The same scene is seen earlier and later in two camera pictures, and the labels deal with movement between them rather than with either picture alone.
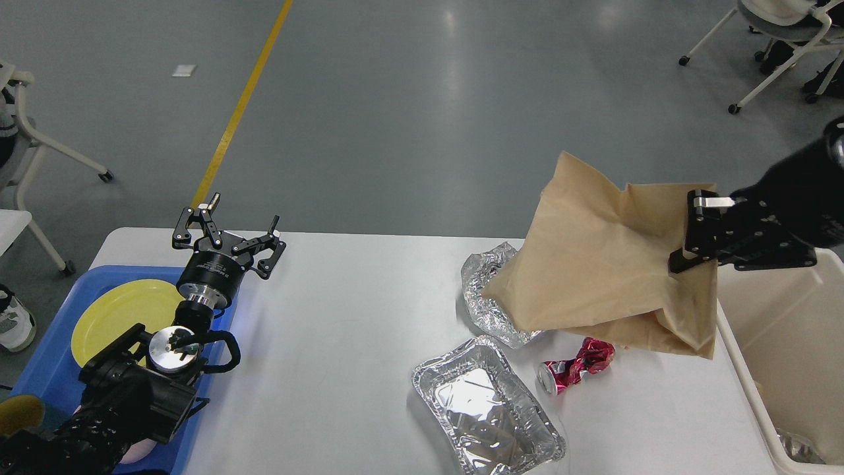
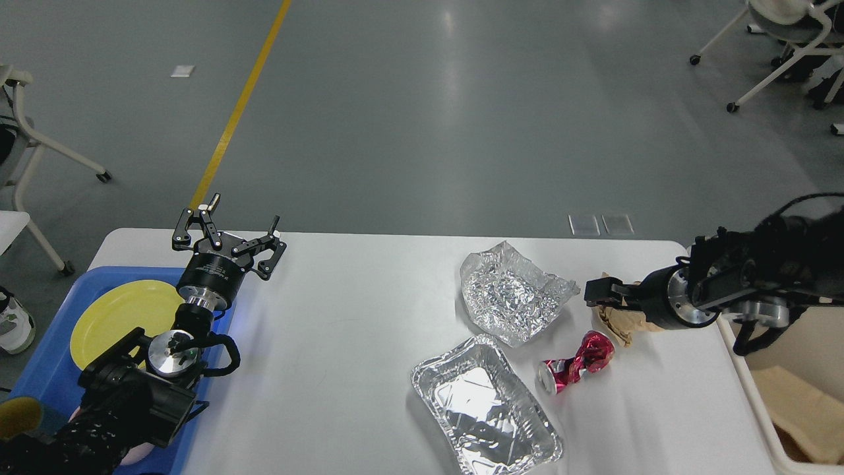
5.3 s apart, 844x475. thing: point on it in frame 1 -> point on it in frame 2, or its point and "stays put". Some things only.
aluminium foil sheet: x=486 y=314 stays put
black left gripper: x=213 y=278 stays put
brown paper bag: x=595 y=261 -> x=809 y=426
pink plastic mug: x=138 y=450 stays put
